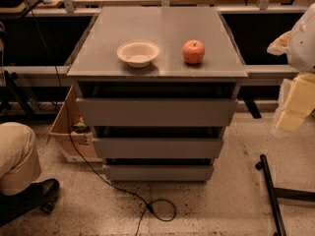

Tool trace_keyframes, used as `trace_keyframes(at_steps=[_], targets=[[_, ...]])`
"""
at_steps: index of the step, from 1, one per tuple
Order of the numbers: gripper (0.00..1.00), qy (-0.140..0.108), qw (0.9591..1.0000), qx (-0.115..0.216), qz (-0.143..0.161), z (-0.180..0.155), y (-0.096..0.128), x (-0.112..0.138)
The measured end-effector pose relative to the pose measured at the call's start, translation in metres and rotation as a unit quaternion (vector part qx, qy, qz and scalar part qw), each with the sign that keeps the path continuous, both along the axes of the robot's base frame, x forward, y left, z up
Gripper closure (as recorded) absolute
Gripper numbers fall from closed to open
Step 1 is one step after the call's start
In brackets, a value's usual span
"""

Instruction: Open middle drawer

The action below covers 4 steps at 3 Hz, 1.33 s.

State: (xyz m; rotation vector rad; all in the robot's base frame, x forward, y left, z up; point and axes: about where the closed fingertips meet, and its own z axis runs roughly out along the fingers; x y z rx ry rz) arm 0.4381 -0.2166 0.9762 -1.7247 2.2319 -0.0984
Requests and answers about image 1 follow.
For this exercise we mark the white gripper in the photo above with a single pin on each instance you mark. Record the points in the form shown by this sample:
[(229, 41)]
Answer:
[(303, 46)]

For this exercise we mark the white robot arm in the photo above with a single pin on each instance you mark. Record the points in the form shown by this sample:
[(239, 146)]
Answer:
[(301, 47)]

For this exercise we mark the grey drawer cabinet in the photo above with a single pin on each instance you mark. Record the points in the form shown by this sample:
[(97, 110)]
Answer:
[(97, 72)]

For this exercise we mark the grey top drawer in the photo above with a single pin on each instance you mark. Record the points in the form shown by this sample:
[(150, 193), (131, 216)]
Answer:
[(157, 112)]

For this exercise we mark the red apple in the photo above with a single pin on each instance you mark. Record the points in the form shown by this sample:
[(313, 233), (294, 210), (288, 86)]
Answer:
[(193, 51)]

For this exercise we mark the white paper bowl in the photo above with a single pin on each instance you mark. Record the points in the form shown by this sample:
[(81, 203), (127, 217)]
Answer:
[(138, 53)]

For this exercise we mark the green toy in box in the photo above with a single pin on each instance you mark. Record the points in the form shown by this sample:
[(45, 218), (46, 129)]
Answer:
[(80, 126)]

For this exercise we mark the cardboard box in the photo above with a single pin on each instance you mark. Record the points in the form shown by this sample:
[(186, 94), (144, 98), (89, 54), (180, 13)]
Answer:
[(76, 147)]

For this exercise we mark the black shoe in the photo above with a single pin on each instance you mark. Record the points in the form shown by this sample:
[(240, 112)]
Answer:
[(41, 195)]

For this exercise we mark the person's leg beige trousers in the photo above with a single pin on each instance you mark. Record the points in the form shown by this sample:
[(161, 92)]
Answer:
[(19, 162)]

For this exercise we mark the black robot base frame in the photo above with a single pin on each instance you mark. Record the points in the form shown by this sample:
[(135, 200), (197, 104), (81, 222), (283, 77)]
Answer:
[(276, 193)]

